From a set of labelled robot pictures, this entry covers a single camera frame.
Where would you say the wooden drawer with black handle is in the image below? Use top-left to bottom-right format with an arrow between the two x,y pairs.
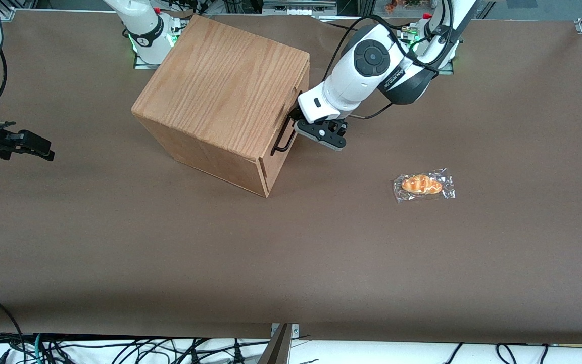
262,53 -> 311,178

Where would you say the wooden drawer cabinet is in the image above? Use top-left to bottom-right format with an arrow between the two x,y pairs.
131,14 -> 311,199

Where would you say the grey equipment box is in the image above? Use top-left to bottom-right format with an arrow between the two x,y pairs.
262,0 -> 337,16

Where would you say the wrapped bread roll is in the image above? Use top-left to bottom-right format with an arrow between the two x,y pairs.
393,168 -> 456,204

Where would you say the brown paper table cover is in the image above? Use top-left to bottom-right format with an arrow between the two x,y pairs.
0,10 -> 582,345

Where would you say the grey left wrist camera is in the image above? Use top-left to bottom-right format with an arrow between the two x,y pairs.
295,121 -> 348,152

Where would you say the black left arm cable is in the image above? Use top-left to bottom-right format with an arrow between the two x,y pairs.
327,14 -> 453,120

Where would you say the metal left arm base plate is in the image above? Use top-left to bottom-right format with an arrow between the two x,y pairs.
399,25 -> 456,75

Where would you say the small metal bracket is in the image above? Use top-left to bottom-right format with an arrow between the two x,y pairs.
270,323 -> 300,338

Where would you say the brown slanted post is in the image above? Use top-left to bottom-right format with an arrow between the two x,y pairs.
258,324 -> 292,364

